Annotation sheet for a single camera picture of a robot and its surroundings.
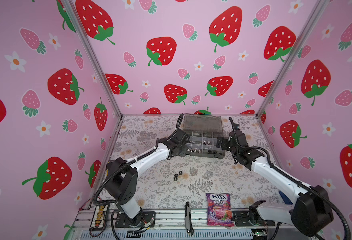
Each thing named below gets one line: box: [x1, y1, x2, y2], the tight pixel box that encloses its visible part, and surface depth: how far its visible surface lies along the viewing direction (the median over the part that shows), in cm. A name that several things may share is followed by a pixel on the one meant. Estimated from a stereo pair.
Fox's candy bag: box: [205, 193, 235, 227], surface depth 76 cm
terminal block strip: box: [89, 204, 110, 231], surface depth 75 cm
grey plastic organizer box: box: [177, 113, 225, 159], surface depth 109 cm
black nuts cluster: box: [173, 171, 183, 182], surface depth 90 cm
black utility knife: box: [184, 201, 195, 237], surface depth 75 cm
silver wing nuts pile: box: [186, 147, 201, 153], surface depth 100 cm
